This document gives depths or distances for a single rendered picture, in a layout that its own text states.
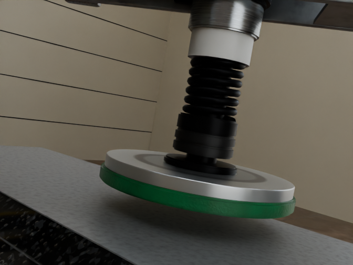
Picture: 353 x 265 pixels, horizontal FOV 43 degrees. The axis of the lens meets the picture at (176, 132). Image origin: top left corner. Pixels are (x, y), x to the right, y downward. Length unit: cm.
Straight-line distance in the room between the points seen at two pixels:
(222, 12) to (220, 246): 23
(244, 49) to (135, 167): 17
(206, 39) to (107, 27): 608
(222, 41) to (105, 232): 22
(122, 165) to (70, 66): 576
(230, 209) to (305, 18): 27
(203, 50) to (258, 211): 18
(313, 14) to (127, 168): 29
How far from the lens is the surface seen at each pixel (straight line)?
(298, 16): 57
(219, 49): 47
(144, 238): 41
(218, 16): 48
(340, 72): 567
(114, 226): 43
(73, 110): 627
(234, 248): 43
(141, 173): 42
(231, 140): 49
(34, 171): 65
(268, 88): 606
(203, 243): 42
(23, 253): 42
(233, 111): 49
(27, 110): 592
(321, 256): 47
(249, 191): 42
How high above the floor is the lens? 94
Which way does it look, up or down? 3 degrees down
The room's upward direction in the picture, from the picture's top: 10 degrees clockwise
